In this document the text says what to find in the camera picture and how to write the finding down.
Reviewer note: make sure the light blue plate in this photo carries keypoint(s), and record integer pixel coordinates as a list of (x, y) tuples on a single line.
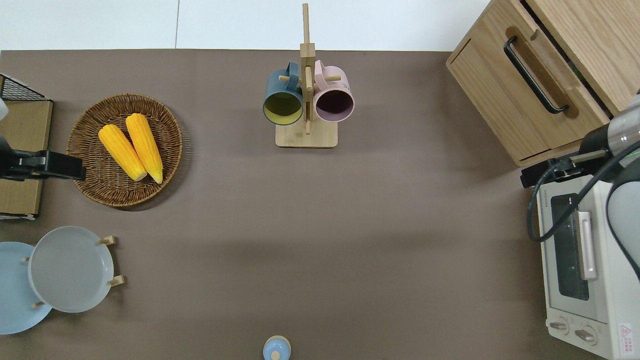
[(15, 295)]

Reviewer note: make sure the grey plate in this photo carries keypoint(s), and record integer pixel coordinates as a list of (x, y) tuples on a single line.
[(70, 270)]

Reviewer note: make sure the pink mug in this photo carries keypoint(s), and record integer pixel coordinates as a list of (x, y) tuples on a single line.
[(340, 82)]

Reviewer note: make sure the upper yellow corn cob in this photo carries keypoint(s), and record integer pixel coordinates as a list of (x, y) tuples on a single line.
[(145, 145)]

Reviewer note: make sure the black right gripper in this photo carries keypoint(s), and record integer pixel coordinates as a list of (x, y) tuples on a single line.
[(600, 142)]

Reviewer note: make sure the round brown wicker basket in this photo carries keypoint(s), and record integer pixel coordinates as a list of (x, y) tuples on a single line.
[(125, 192)]

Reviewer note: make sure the cream toaster oven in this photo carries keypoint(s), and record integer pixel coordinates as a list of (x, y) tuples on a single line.
[(565, 295)]

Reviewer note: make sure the wooden plate rack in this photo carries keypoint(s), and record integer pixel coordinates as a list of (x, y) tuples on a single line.
[(111, 240)]

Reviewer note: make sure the wooden mug tree stand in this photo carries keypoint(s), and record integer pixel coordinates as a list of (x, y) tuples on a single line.
[(306, 137)]

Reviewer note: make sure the dark blue mug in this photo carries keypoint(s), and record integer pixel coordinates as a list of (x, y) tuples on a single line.
[(275, 85)]

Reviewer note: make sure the yellow corn cob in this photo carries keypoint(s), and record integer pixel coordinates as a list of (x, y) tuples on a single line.
[(121, 151), (145, 145)]

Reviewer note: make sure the light wooden cabinet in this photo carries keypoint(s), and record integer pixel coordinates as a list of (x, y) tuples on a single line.
[(600, 40)]

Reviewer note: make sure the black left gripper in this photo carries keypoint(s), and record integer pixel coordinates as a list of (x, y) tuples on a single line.
[(27, 167)]

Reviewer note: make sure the lower yellow corn cob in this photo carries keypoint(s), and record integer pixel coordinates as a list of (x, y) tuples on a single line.
[(121, 151)]

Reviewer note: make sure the brown table mat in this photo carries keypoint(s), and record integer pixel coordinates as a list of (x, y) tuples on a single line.
[(350, 225)]

